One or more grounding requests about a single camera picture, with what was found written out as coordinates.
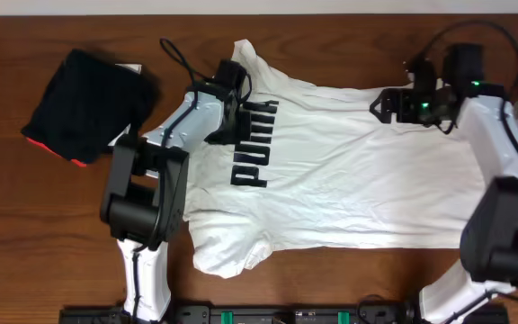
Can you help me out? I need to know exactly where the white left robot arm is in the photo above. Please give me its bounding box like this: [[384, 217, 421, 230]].
[[100, 81, 251, 323]]

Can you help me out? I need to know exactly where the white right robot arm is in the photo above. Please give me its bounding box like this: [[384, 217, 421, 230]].
[[354, 51, 518, 323]]

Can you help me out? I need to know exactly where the red garment edge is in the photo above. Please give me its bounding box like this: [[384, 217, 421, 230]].
[[25, 137, 87, 167]]

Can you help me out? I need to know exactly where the folded white garment under black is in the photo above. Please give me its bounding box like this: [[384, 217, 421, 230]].
[[108, 63, 143, 149]]

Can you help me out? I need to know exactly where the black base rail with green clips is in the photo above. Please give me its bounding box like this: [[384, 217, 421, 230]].
[[58, 294, 510, 324]]

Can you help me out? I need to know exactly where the white Puma t-shirt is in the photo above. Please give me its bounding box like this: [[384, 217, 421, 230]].
[[183, 40, 485, 278]]

